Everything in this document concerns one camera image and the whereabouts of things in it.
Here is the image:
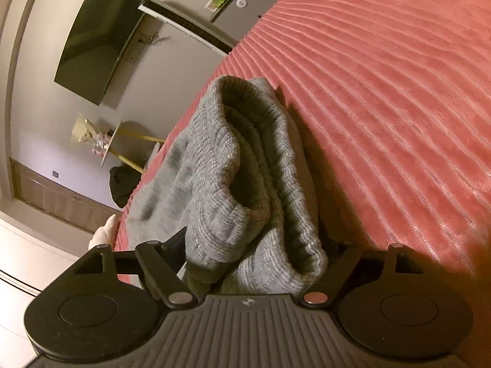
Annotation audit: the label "grey bedside cabinet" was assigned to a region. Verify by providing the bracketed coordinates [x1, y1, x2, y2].
[210, 0, 278, 39]

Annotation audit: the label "cream pillow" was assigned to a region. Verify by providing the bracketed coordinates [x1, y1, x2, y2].
[88, 214, 119, 250]

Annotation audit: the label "red ribbed bed blanket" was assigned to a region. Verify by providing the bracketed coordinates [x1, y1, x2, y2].
[116, 0, 490, 293]

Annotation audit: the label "black wall television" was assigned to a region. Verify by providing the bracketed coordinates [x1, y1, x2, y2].
[54, 0, 143, 105]

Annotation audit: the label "wrapped flower bouquet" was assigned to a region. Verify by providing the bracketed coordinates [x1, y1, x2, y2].
[70, 112, 103, 148]

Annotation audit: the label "black bag on floor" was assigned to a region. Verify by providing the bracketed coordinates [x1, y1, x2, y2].
[109, 164, 141, 209]

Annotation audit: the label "yellow legged side table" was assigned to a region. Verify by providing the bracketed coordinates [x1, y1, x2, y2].
[100, 120, 166, 174]

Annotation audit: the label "white tower fan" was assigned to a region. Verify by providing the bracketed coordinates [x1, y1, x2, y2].
[138, 0, 235, 56]

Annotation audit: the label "wooden door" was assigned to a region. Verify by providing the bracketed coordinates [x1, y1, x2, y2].
[10, 159, 122, 233]

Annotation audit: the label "grey knit pants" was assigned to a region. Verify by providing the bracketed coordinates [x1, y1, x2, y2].
[125, 76, 328, 296]

